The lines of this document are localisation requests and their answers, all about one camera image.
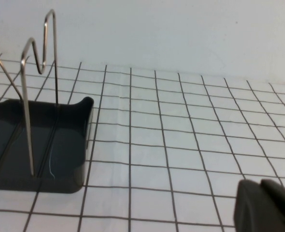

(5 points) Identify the black tray wire lid rack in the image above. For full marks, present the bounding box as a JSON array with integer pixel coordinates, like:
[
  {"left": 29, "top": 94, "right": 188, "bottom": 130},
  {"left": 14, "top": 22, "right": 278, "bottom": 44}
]
[{"left": 0, "top": 9, "right": 95, "bottom": 195}]

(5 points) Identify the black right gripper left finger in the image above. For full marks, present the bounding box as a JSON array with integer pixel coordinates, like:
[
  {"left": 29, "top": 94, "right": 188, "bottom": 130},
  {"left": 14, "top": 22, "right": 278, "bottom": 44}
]
[{"left": 233, "top": 179, "right": 285, "bottom": 232}]

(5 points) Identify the white black-grid tablecloth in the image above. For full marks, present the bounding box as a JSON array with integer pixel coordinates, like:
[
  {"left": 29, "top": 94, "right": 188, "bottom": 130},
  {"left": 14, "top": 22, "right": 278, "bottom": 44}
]
[{"left": 0, "top": 52, "right": 285, "bottom": 232}]

